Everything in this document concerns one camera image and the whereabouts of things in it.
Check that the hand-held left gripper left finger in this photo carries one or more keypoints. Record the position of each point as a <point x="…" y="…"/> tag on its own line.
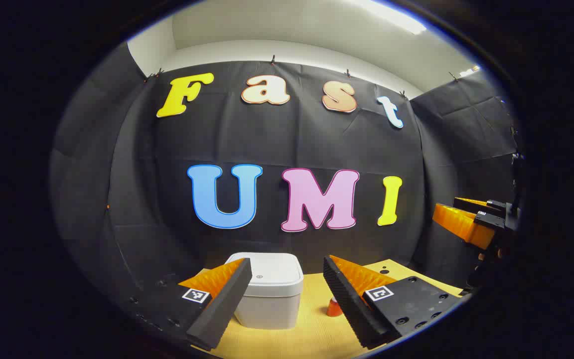
<point x="227" y="299"/>

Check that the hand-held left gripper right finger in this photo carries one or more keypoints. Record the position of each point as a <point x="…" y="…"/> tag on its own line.
<point x="349" y="304"/>

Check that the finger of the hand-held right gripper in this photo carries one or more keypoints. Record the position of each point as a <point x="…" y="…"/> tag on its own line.
<point x="471" y="203"/>
<point x="461" y="224"/>

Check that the red pop can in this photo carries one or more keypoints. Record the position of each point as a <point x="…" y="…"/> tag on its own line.
<point x="333" y="308"/>

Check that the white desktop garbage bin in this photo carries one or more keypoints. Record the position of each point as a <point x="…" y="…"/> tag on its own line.
<point x="272" y="286"/>

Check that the wooden desktop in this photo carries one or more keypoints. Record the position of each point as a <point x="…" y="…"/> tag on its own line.
<point x="312" y="334"/>

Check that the black backdrop cloth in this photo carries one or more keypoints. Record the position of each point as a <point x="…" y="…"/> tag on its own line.
<point x="267" y="139"/>

